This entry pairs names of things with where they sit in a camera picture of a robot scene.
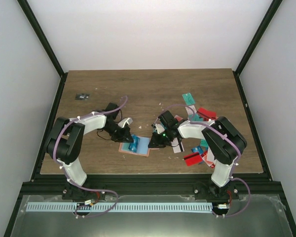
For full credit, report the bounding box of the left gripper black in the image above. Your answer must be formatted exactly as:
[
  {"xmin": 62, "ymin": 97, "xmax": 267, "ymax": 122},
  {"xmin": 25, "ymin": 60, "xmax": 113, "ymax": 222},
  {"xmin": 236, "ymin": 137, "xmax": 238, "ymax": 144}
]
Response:
[{"xmin": 103, "ymin": 122, "xmax": 134, "ymax": 144}]

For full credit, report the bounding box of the dark blue card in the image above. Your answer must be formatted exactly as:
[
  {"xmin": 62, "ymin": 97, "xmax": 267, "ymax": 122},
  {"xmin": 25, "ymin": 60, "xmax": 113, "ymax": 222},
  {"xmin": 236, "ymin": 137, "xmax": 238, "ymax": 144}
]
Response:
[
  {"xmin": 191, "ymin": 146, "xmax": 204, "ymax": 154},
  {"xmin": 129, "ymin": 134, "xmax": 140, "ymax": 153}
]

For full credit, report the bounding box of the pink leather card holder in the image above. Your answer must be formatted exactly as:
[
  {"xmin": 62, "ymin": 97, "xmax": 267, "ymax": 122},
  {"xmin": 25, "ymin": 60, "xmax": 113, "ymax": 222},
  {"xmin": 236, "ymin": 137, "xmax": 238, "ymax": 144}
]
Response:
[{"xmin": 118, "ymin": 134, "xmax": 150, "ymax": 157}]

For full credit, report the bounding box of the teal VIP card front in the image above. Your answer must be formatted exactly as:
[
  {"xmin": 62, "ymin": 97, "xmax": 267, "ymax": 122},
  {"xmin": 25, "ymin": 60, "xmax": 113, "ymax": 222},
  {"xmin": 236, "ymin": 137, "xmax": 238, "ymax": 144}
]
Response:
[{"xmin": 121, "ymin": 143, "xmax": 130, "ymax": 151}]

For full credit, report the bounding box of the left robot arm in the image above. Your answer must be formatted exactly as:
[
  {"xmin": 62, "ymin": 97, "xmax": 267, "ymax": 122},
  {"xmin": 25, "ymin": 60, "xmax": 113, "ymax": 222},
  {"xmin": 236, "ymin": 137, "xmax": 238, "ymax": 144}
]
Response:
[{"xmin": 44, "ymin": 103, "xmax": 134, "ymax": 199}]

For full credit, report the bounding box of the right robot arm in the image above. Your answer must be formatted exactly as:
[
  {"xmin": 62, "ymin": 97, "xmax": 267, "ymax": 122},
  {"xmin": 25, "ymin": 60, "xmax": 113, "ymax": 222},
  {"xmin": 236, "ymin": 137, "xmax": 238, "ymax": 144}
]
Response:
[{"xmin": 148, "ymin": 111, "xmax": 247, "ymax": 199}]

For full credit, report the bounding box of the white stripe card right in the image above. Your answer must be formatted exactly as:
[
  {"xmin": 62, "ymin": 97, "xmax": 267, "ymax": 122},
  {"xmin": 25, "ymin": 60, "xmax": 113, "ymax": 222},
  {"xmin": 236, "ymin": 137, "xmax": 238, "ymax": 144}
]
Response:
[{"xmin": 171, "ymin": 139, "xmax": 185, "ymax": 153}]

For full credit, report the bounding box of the red card black stripe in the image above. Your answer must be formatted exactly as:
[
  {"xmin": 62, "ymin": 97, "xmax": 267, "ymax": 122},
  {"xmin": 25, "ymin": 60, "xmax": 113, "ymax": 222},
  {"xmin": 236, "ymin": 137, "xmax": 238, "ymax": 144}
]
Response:
[{"xmin": 184, "ymin": 152, "xmax": 203, "ymax": 166}]

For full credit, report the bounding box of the white floral card upper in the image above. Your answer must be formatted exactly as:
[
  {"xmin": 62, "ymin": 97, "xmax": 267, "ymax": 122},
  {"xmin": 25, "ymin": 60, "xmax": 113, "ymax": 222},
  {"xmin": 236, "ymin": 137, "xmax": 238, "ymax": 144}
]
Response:
[{"xmin": 185, "ymin": 105, "xmax": 197, "ymax": 115}]

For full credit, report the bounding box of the teal card far top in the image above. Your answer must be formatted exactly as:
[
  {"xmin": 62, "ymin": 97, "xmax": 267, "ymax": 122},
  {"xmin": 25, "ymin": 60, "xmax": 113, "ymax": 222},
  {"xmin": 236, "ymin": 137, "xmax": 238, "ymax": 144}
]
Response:
[{"xmin": 182, "ymin": 93, "xmax": 195, "ymax": 106}]

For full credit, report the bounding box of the red white card bottom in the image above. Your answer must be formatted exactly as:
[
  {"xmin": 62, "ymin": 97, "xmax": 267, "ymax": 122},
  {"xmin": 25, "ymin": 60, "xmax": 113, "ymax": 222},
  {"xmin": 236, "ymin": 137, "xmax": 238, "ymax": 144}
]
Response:
[{"xmin": 202, "ymin": 149, "xmax": 216, "ymax": 168}]

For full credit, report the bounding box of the red card top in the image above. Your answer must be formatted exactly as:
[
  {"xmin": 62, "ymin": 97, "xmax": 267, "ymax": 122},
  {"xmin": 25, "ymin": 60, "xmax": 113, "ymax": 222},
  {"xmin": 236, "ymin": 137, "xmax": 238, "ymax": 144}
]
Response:
[{"xmin": 197, "ymin": 107, "xmax": 217, "ymax": 119}]

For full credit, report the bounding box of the small black tag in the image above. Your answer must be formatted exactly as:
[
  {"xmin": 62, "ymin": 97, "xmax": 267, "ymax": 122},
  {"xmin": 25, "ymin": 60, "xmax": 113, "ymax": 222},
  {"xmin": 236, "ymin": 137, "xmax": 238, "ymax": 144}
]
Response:
[{"xmin": 75, "ymin": 93, "xmax": 90, "ymax": 100}]

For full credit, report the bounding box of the light blue slotted strip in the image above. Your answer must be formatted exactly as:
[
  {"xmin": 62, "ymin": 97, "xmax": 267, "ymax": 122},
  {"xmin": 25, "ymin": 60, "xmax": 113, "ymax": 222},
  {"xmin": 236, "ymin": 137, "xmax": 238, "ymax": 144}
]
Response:
[{"xmin": 26, "ymin": 202, "xmax": 213, "ymax": 213}]

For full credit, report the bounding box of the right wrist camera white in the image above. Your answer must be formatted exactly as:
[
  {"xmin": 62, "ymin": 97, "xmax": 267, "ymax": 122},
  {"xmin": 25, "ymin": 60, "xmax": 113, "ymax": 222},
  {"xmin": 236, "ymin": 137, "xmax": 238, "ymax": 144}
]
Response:
[{"xmin": 153, "ymin": 123, "xmax": 165, "ymax": 134}]

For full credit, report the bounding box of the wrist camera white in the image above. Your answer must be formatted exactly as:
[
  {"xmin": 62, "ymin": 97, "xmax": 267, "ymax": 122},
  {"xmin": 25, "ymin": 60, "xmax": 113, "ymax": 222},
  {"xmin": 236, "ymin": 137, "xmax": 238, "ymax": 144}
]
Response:
[
  {"xmin": 118, "ymin": 117, "xmax": 133, "ymax": 128},
  {"xmin": 153, "ymin": 123, "xmax": 165, "ymax": 134}
]

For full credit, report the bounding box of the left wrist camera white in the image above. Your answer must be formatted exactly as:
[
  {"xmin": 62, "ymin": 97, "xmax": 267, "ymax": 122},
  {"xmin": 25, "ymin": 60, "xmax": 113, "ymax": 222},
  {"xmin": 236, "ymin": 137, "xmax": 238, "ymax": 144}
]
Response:
[{"xmin": 118, "ymin": 117, "xmax": 133, "ymax": 128}]

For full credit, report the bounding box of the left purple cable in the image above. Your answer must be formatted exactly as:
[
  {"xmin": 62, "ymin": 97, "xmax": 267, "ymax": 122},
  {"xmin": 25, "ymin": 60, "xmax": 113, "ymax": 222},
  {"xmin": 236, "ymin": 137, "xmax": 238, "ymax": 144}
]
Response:
[{"xmin": 53, "ymin": 95, "xmax": 128, "ymax": 220}]

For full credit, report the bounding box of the purple cable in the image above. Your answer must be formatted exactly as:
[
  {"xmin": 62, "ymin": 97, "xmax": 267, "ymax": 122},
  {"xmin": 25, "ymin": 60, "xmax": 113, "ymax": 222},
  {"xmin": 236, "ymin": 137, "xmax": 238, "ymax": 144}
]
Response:
[
  {"xmin": 155, "ymin": 104, "xmax": 252, "ymax": 219},
  {"xmin": 53, "ymin": 95, "xmax": 128, "ymax": 220}
]

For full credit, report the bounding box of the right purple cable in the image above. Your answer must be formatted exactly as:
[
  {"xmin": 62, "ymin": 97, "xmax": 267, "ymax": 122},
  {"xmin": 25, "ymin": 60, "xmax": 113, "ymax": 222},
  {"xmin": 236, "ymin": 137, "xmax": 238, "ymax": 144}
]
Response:
[{"xmin": 155, "ymin": 104, "xmax": 252, "ymax": 219}]

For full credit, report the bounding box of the black aluminium front rail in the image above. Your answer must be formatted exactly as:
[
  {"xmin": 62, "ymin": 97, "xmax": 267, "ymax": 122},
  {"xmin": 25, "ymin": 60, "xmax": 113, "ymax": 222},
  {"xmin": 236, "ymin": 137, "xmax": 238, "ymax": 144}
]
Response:
[{"xmin": 20, "ymin": 174, "xmax": 283, "ymax": 196}]

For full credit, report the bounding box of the left frame post black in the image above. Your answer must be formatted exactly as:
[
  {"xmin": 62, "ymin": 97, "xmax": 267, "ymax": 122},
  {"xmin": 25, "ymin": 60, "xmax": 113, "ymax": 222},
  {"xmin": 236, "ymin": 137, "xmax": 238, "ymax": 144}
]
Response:
[{"xmin": 16, "ymin": 0, "xmax": 66, "ymax": 77}]

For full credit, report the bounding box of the frame post black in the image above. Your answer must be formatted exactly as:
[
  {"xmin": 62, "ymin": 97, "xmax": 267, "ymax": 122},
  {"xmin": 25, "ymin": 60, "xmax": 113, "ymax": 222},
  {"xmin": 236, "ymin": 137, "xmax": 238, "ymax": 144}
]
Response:
[
  {"xmin": 16, "ymin": 0, "xmax": 66, "ymax": 77},
  {"xmin": 234, "ymin": 0, "xmax": 284, "ymax": 75}
]

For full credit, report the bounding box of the right frame post black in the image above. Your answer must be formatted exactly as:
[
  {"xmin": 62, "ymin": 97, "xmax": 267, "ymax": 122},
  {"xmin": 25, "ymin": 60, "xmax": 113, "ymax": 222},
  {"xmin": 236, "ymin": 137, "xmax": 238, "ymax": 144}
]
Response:
[{"xmin": 234, "ymin": 0, "xmax": 284, "ymax": 75}]

